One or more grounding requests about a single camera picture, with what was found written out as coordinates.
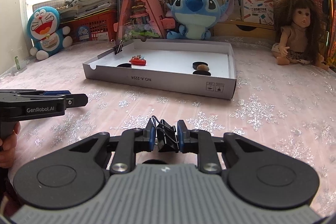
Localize black binder clip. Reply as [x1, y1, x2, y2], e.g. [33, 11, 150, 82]
[151, 115, 179, 153]
[112, 40, 124, 55]

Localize black round cap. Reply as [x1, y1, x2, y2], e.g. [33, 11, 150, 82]
[193, 71, 211, 76]
[117, 63, 131, 68]
[193, 61, 208, 70]

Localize black round lid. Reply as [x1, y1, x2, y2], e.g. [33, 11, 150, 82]
[143, 159, 167, 165]

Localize person left hand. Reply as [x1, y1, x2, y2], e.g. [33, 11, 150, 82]
[0, 122, 21, 169]

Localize Doraemon plush toy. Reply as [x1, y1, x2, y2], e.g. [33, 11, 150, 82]
[27, 6, 73, 61]

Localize black binder clip on tray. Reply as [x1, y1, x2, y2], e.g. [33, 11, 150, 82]
[112, 40, 124, 55]

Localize white cardboard tray box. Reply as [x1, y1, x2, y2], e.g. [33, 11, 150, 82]
[83, 39, 237, 100]

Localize red plastic crate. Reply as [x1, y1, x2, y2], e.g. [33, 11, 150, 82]
[60, 10, 117, 43]

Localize pink triangular dollhouse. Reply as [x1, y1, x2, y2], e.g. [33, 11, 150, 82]
[113, 0, 176, 44]

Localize wooden drawer box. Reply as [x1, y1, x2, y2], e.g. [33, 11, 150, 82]
[213, 20, 276, 40]

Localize blue Stitch plush toy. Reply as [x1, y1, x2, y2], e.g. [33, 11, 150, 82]
[166, 0, 235, 40]

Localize white colourful pencil box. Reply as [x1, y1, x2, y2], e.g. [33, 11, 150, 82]
[241, 0, 274, 26]

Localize brown haired doll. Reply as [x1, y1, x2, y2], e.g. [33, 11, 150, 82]
[271, 0, 329, 71]

